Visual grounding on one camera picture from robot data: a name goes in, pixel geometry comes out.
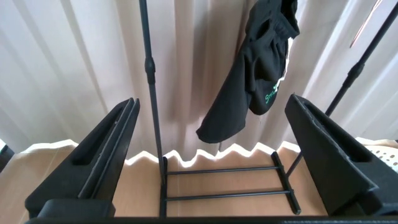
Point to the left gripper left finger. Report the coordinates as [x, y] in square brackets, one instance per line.
[93, 161]

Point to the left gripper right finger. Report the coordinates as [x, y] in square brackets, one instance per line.
[342, 168]

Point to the black shorts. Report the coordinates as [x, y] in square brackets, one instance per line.
[236, 102]

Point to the white laundry basket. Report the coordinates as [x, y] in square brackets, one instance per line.
[385, 152]

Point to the black clothes rack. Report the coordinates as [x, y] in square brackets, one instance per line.
[150, 68]

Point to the pink clothes hanger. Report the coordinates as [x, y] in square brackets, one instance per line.
[363, 26]

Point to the white curtain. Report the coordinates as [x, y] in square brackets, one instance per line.
[77, 62]

